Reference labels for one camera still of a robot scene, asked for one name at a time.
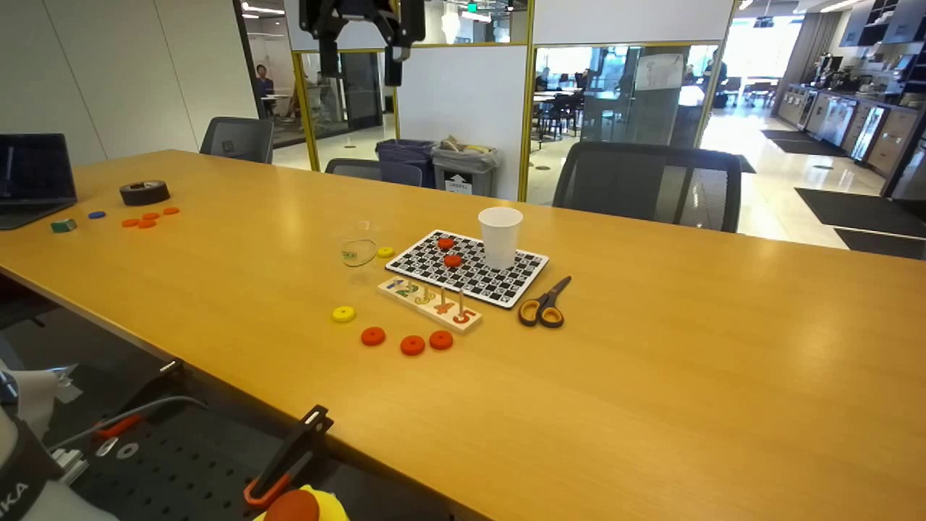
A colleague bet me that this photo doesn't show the person in dark clothes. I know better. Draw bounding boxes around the person in dark clothes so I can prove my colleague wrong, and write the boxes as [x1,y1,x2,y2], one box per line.
[253,60,282,123]

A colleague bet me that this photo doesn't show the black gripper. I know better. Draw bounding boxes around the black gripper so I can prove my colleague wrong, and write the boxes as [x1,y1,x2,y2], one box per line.
[298,0,428,89]

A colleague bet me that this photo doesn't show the grey cable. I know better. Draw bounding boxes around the grey cable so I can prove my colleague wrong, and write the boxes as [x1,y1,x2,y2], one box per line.
[53,392,205,454]

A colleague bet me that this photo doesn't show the black floor mat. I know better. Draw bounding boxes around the black floor mat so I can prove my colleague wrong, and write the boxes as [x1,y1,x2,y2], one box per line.
[761,128,851,160]
[833,225,926,260]
[793,185,926,241]

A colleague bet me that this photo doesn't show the white overhead panel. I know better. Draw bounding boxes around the white overhead panel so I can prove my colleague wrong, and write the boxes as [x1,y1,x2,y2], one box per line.
[532,0,738,50]

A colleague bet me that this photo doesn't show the black white checkerboard card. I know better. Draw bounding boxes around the black white checkerboard card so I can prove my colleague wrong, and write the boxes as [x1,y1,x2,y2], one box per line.
[383,225,551,314]

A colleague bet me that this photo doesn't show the white paper cup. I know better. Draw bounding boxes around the white paper cup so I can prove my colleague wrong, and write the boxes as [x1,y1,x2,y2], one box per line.
[476,205,528,273]

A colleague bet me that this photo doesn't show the wooden number puzzle board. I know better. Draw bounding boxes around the wooden number puzzle board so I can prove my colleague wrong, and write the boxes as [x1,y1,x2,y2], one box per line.
[376,274,483,337]

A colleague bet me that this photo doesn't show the black mesh office chair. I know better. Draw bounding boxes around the black mesh office chair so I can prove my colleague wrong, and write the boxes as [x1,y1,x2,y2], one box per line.
[551,138,746,234]

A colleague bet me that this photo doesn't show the kitchen counter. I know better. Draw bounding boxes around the kitchen counter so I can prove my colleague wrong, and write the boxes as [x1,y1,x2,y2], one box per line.
[771,82,926,185]

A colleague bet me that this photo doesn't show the white paper sign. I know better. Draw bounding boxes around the white paper sign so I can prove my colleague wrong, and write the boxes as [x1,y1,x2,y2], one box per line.
[635,50,690,96]

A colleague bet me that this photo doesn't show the grey office chair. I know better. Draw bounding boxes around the grey office chair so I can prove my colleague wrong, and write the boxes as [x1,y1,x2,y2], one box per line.
[197,115,279,166]

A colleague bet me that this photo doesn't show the black bracket bar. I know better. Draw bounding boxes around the black bracket bar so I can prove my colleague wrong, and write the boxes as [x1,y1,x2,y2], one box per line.
[120,358,188,415]

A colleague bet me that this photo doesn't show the black orange clamp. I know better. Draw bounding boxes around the black orange clamp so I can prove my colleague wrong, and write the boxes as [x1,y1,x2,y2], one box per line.
[241,403,336,512]

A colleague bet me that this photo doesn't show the clear plastic cup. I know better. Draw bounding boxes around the clear plastic cup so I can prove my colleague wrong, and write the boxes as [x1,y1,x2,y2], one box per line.
[340,222,380,273]

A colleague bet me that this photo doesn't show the yellow orange toy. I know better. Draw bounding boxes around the yellow orange toy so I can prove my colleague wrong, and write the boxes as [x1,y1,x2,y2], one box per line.
[256,483,353,521]

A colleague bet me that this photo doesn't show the small orange tool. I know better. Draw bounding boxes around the small orange tool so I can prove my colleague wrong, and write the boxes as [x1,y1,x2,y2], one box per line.
[94,415,143,447]

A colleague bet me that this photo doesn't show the yellow frame post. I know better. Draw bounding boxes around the yellow frame post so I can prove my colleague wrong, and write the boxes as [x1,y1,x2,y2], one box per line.
[515,0,538,205]
[291,50,325,175]

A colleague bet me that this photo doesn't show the orange handled scissors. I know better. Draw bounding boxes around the orange handled scissors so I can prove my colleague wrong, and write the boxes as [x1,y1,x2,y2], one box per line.
[515,273,577,331]

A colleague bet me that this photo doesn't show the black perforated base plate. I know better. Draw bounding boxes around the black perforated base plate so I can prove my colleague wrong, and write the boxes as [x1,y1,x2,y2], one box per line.
[68,403,331,521]

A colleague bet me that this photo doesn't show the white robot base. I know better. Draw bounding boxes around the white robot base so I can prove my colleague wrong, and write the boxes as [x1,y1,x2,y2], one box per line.
[0,403,124,521]

